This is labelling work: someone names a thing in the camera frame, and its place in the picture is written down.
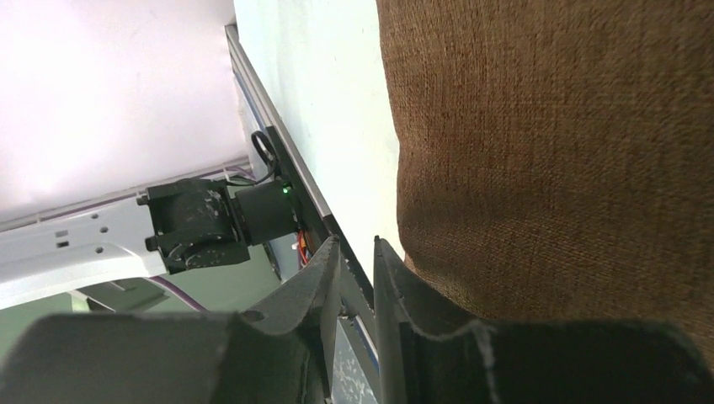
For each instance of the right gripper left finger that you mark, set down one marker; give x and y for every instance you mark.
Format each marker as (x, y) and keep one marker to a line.
(278, 351)

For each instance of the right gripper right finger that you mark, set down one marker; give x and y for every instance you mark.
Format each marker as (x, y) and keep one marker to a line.
(430, 350)

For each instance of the brown cloth napkin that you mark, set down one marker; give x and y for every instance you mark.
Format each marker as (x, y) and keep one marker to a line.
(556, 157)

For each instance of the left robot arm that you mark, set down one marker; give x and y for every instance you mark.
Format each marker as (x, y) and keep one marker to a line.
(171, 228)

